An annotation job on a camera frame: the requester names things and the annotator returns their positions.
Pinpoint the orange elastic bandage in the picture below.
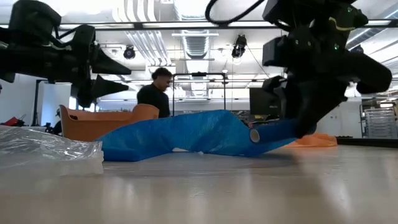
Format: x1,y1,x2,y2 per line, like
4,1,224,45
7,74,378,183
281,132,338,148

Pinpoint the silver ventilation duct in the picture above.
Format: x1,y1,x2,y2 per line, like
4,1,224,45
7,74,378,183
182,29,216,60

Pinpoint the blue elastic bandage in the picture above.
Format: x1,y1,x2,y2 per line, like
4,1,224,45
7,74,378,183
96,109,301,162

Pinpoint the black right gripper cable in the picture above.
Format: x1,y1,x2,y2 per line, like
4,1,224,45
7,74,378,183
204,0,292,27

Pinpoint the black aluminium table frame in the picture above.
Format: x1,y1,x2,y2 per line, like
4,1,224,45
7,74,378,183
335,137,398,149

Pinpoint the clear plastic bag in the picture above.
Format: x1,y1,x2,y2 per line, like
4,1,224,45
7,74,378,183
0,125,105,177

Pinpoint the black ceiling camera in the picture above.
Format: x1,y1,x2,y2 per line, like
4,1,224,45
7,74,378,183
123,45,137,60
231,34,248,59

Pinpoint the black overhead frame crossbar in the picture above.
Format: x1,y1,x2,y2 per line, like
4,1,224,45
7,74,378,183
0,19,398,31

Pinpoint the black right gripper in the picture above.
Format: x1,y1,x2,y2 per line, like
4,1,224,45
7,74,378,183
262,54,392,139

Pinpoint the orange plastic basket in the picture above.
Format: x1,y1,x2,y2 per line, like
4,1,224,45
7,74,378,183
59,104,160,142

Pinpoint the black monitor screen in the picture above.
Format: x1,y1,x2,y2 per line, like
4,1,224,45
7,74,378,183
249,87,282,116

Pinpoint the yellow cable tag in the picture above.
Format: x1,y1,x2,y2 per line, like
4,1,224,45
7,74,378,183
328,16,356,32

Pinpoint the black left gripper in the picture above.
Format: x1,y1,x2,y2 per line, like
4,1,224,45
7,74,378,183
34,24,132,109

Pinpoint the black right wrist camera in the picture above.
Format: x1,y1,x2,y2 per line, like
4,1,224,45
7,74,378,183
262,35,290,68

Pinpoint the person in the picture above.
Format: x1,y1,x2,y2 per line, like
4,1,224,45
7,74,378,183
136,67,174,119

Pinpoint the wire shelving rack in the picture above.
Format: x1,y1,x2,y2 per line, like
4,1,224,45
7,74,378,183
359,104,398,139

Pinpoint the black metal gantry frame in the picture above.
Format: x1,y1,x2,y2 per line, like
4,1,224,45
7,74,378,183
172,72,227,118
34,79,43,127

